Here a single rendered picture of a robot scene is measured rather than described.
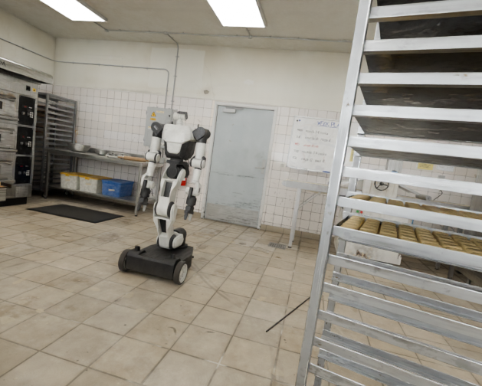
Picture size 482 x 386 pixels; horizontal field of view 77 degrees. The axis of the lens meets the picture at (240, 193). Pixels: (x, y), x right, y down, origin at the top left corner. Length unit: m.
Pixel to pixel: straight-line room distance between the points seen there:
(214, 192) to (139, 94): 2.29
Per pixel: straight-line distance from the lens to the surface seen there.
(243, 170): 5.32
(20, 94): 5.58
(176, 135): 2.80
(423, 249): 0.97
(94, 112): 6.69
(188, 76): 5.83
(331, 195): 0.93
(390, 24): 1.33
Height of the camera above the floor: 1.13
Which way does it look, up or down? 6 degrees down
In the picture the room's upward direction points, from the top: 8 degrees clockwise
